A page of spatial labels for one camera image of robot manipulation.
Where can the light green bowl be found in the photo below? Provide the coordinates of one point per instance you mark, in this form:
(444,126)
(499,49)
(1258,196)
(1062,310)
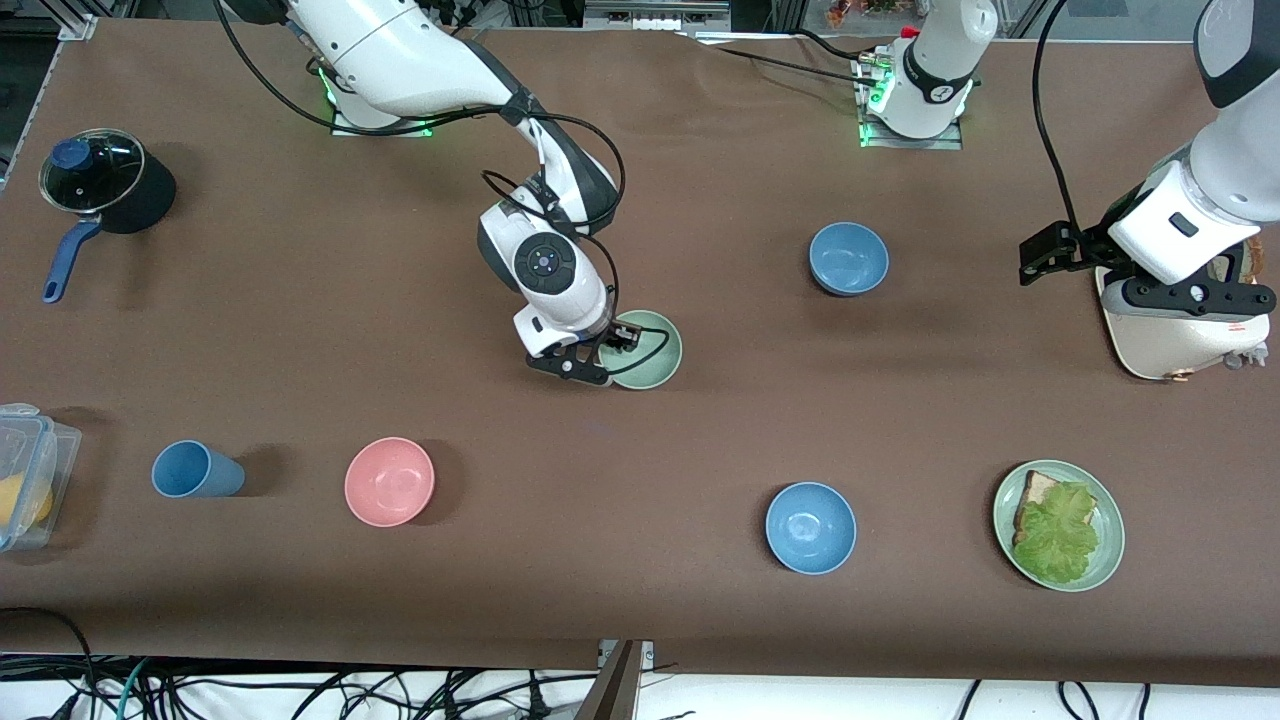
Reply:
(655,360)

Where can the blue bowl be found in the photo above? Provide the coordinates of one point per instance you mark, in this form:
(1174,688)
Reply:
(810,527)
(848,258)

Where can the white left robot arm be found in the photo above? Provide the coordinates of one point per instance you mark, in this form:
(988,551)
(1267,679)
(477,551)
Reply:
(1240,150)

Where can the pink bowl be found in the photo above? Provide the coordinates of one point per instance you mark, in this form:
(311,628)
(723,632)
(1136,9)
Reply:
(390,482)

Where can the toast bread slice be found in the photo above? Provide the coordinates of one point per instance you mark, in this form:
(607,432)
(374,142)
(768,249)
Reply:
(1038,490)

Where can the light green plate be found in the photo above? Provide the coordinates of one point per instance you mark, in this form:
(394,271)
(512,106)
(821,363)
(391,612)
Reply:
(1108,545)

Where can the green lettuce leaf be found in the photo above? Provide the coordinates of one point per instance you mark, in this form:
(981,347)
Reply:
(1060,535)

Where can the blue cup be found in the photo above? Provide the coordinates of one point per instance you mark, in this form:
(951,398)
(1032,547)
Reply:
(195,470)

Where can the glass lid blue knob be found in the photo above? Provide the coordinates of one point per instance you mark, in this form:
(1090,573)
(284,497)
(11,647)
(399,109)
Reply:
(90,170)

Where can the clear plastic food container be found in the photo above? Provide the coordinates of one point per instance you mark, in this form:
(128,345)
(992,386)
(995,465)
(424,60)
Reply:
(30,440)

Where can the yellow fruit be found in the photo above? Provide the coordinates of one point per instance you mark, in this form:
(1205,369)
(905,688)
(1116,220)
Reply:
(20,500)

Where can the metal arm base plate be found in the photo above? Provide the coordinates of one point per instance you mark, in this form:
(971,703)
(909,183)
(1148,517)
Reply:
(910,142)
(350,125)

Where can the metal mount post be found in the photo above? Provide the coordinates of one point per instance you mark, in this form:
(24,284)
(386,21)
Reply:
(615,690)

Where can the aluminium frame profile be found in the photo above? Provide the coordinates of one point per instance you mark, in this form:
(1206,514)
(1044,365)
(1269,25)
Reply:
(90,15)

